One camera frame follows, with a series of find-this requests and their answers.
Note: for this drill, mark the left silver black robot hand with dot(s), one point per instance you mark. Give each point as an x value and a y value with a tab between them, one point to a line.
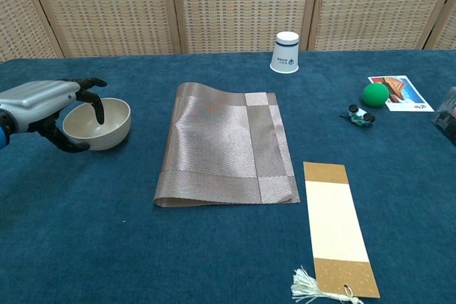
39	99

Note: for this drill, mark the beige bowl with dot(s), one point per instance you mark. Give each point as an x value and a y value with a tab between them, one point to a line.
107	136

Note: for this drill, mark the grey woven placemat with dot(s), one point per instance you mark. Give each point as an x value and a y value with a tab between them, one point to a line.
221	147

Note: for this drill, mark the blue table cloth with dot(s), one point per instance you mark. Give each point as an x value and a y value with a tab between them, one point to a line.
89	229

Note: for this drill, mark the woven wooden folding screen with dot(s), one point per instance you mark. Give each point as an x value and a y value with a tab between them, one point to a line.
228	5

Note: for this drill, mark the white paper cup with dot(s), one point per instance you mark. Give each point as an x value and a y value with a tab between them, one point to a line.
284	55

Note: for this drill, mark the gold cream bookmark with tassel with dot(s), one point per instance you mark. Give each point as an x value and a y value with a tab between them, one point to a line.
335	218

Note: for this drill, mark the green ball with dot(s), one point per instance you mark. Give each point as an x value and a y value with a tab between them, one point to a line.
375	95

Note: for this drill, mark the colourful postcard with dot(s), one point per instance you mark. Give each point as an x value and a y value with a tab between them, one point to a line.
409	87

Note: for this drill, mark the dark object at edge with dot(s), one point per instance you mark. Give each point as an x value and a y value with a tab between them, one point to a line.
447	115

